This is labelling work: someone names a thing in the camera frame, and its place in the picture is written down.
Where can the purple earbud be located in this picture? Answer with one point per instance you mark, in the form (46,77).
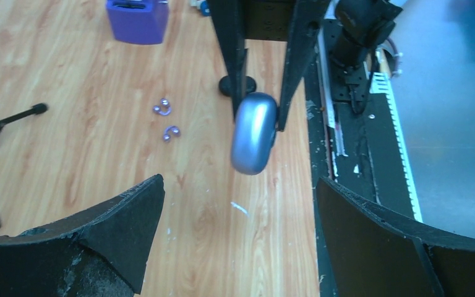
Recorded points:
(169,132)
(163,108)

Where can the purple phone stand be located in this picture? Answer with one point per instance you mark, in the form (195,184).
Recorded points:
(138,22)

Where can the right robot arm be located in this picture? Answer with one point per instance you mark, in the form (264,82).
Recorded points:
(364,25)

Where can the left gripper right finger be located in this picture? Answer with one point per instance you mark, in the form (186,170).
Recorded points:
(375,251)

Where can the white cable duct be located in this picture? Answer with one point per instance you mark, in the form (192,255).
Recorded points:
(381,84)

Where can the black earbud charging case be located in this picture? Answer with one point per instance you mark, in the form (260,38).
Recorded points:
(226,89)

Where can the lavender earbud charging case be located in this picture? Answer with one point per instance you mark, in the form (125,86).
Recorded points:
(254,133)

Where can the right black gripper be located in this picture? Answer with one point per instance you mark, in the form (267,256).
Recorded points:
(296,22)

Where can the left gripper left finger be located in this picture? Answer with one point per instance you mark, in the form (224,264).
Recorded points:
(100,251)

